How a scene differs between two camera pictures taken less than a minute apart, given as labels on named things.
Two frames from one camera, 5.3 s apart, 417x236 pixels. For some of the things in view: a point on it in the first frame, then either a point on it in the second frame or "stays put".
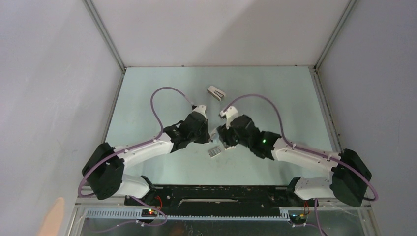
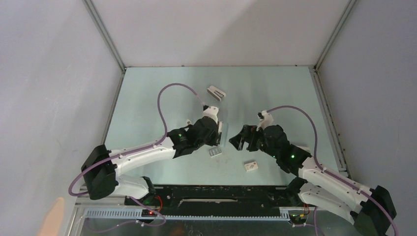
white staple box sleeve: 231,148 -> 251,166
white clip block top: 216,93 stays put
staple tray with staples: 214,152 stays put
